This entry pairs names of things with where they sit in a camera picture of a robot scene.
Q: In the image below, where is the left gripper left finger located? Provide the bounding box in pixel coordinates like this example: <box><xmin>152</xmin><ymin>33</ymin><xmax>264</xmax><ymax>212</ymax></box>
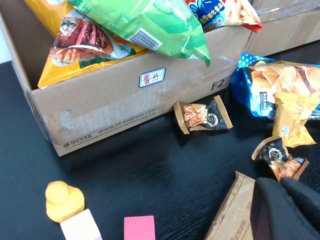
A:
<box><xmin>250</xmin><ymin>177</ymin><xmax>314</xmax><ymax>240</ymax></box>

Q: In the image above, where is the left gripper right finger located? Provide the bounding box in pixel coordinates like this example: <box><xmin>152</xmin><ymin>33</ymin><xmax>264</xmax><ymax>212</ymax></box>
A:
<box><xmin>280</xmin><ymin>177</ymin><xmax>320</xmax><ymax>240</ymax></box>

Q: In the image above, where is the green Lay's chips bag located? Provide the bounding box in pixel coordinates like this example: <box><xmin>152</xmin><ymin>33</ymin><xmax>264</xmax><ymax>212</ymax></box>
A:
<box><xmin>66</xmin><ymin>0</ymin><xmax>212</xmax><ymax>69</ymax></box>

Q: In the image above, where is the small black brown snack packet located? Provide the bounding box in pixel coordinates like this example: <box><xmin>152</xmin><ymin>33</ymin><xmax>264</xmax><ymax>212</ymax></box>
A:
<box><xmin>251</xmin><ymin>136</ymin><xmax>310</xmax><ymax>182</ymax></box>
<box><xmin>173</xmin><ymin>94</ymin><xmax>234</xmax><ymax>135</ymax></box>

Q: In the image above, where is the small yellow snack packet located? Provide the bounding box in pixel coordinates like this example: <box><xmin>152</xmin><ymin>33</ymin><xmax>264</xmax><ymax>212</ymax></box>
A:
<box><xmin>271</xmin><ymin>91</ymin><xmax>320</xmax><ymax>149</ymax></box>

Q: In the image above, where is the brown paper packet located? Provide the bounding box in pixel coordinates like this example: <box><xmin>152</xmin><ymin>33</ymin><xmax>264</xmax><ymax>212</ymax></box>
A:
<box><xmin>204</xmin><ymin>171</ymin><xmax>256</xmax><ymax>240</ymax></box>

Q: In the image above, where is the blue prawn chips bag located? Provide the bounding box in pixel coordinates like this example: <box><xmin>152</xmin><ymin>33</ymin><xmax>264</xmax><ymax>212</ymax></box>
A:
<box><xmin>230</xmin><ymin>52</ymin><xmax>320</xmax><ymax>121</ymax></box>

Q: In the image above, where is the dark pink foam cube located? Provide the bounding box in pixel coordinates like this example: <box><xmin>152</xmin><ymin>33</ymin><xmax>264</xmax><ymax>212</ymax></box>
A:
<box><xmin>123</xmin><ymin>215</ymin><xmax>157</xmax><ymax>240</ymax></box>

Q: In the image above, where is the empty cardboard box, biscuit label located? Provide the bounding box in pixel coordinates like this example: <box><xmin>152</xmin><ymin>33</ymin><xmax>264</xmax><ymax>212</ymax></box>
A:
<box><xmin>246</xmin><ymin>0</ymin><xmax>320</xmax><ymax>57</ymax></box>

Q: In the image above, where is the light pink foam cube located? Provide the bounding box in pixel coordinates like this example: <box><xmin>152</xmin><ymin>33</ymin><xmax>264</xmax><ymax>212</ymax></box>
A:
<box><xmin>59</xmin><ymin>208</ymin><xmax>102</xmax><ymax>240</ymax></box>

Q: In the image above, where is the cardboard box marked F2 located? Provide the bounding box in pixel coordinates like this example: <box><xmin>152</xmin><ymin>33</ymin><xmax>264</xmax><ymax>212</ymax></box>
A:
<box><xmin>0</xmin><ymin>0</ymin><xmax>254</xmax><ymax>157</ymax></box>

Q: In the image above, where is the yellow rubber duck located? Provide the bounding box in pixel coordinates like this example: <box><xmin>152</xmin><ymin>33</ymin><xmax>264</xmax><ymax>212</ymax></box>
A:
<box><xmin>44</xmin><ymin>180</ymin><xmax>86</xmax><ymax>224</ymax></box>

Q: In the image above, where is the red prawn cracker bag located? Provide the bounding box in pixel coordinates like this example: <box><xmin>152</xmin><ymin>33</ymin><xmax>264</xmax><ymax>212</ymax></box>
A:
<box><xmin>184</xmin><ymin>0</ymin><xmax>263</xmax><ymax>33</ymax></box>

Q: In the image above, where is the orange potato fries bag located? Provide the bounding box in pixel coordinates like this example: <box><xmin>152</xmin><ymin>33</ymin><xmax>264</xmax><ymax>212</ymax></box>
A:
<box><xmin>24</xmin><ymin>0</ymin><xmax>151</xmax><ymax>89</ymax></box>

